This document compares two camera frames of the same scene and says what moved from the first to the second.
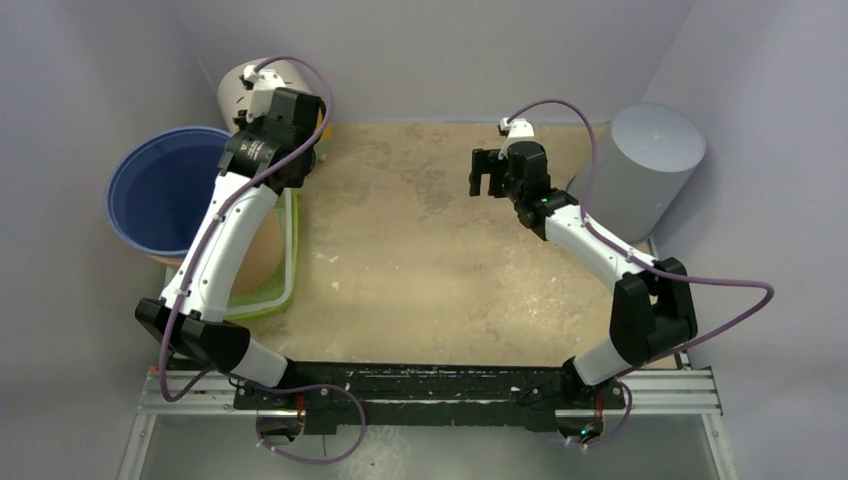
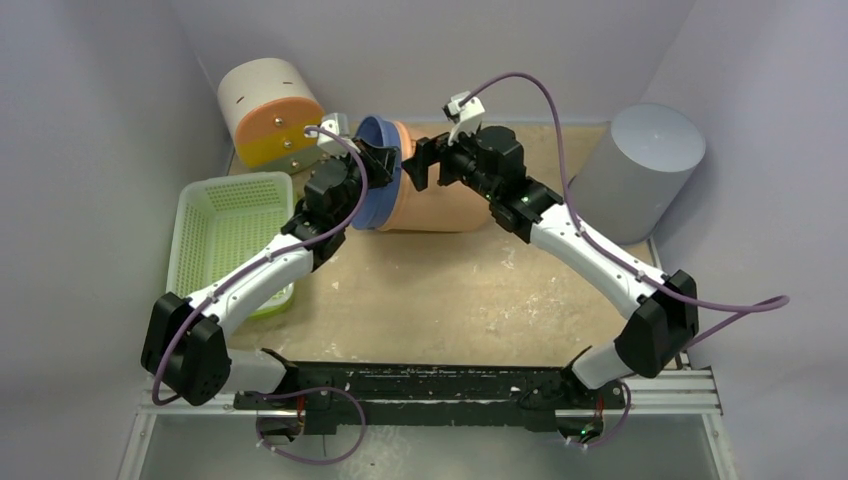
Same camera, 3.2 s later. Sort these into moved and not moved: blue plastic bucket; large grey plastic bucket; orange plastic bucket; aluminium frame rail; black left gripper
Moved: black left gripper; orange plastic bucket; blue plastic bucket
Not moved: large grey plastic bucket; aluminium frame rail
